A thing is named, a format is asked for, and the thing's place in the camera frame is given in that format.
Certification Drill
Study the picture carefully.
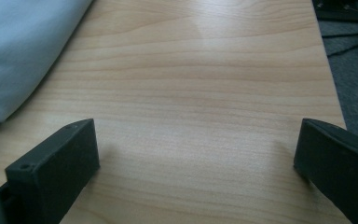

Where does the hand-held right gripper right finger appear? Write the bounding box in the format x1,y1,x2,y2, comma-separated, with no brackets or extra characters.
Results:
293,118,358,224

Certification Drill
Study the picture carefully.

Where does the light blue cloth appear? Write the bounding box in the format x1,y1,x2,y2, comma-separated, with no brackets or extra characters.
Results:
0,0,95,139

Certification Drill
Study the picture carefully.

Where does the black stand base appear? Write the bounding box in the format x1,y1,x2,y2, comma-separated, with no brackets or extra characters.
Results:
311,0,358,23

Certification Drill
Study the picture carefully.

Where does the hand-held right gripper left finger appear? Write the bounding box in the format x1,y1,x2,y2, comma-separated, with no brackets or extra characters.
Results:
5,118,101,224

